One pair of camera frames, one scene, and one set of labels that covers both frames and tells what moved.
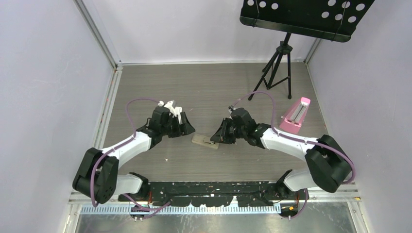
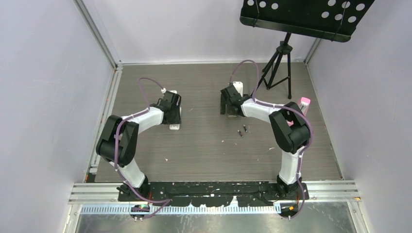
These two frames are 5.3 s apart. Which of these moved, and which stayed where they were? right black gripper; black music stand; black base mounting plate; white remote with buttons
Moved: white remote with buttons; right black gripper
Stayed: black base mounting plate; black music stand
